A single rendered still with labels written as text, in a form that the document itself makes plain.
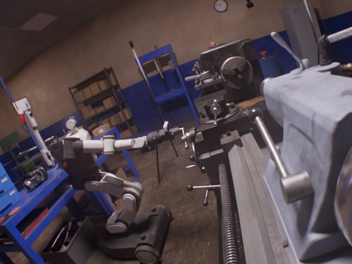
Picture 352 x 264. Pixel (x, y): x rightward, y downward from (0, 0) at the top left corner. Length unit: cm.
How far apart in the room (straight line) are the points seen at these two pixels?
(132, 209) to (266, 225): 126
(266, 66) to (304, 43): 111
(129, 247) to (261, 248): 145
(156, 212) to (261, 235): 152
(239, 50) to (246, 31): 342
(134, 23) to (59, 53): 231
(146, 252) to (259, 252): 129
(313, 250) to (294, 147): 18
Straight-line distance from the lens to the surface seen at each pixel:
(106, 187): 172
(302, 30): 518
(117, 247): 195
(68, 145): 150
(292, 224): 42
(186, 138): 131
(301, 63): 64
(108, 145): 151
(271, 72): 466
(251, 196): 69
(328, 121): 30
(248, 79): 172
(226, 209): 85
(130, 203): 168
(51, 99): 689
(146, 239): 177
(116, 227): 194
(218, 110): 111
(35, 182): 211
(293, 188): 34
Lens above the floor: 127
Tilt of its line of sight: 16 degrees down
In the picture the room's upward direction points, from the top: 22 degrees counter-clockwise
